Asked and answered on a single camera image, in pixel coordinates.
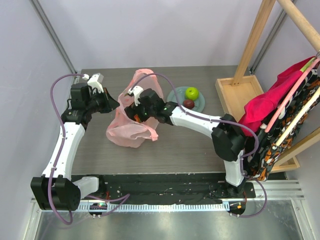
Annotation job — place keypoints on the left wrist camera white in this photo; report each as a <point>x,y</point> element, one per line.
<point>94,81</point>

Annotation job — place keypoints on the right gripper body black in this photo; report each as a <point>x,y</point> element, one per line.
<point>135,110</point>

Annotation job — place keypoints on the green apple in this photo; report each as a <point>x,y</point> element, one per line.
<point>192,93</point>

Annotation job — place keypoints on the pink plastic bag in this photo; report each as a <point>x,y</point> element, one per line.
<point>128,133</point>

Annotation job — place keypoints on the wooden round pole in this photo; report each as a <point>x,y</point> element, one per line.
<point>302,23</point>

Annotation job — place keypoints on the cream hanger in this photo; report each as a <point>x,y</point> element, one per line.
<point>296,119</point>

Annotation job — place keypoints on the white slotted cable duct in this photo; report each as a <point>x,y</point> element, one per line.
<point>141,208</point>

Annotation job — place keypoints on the grey plate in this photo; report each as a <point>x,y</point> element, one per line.
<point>199,102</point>

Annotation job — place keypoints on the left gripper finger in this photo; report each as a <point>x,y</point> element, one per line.
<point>106,109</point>
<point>110,102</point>

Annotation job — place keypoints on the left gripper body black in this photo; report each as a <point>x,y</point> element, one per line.
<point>97,102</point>

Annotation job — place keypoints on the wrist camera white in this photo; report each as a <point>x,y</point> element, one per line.
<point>94,81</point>
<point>135,92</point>

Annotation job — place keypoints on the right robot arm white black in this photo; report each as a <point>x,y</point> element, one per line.
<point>226,134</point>

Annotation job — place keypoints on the aluminium frame rail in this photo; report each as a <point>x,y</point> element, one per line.
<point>52,34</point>

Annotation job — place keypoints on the dark purple plum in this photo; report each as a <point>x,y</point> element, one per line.
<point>188,103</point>

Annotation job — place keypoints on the magenta cloth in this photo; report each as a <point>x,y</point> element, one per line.
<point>257,109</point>

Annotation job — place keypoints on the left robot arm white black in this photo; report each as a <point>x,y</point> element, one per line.
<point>55,188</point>

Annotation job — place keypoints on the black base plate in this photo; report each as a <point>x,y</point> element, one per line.
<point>170,189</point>

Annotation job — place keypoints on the wooden upright post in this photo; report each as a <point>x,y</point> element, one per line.
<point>253,39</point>

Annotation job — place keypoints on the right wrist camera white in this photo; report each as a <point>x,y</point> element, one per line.
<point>135,92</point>

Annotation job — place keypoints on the patterned black orange cloth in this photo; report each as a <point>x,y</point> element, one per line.
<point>260,164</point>

